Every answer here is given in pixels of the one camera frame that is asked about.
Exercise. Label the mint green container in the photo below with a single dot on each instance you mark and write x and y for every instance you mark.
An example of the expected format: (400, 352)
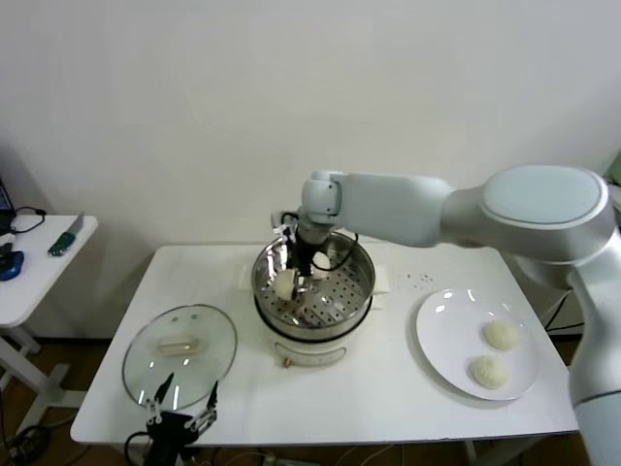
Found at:
(618, 162)

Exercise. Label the white steamed baozi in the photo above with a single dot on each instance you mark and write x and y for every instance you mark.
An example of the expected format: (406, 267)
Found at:
(500, 335)
(322, 262)
(284, 286)
(489, 372)

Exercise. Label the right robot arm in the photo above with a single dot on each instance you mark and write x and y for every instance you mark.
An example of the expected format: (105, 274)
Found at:
(388, 204)

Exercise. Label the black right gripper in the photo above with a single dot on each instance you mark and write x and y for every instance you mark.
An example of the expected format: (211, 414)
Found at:
(304, 255)

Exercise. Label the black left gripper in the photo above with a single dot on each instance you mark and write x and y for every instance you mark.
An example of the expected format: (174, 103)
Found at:
(167, 437)

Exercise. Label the white round plate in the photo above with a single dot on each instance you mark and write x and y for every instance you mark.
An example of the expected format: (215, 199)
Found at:
(446, 330)

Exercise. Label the blue computer mouse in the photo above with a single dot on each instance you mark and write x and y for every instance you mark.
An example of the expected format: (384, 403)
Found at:
(12, 267)

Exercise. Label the round glass pot lid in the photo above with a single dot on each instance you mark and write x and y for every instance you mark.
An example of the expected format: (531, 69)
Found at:
(194, 320)

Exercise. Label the stainless steel steamer basket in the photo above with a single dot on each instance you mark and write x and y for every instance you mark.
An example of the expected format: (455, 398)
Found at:
(349, 291)

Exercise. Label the white power strip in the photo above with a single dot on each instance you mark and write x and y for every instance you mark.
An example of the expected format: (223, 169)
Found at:
(276, 458)

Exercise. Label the dark laptop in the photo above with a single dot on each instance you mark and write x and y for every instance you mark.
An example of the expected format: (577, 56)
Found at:
(4, 199)

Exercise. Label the white side table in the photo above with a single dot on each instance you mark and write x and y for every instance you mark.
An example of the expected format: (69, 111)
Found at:
(43, 272)

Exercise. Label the white electric cooking pot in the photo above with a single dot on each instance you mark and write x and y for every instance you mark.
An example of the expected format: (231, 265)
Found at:
(310, 352)

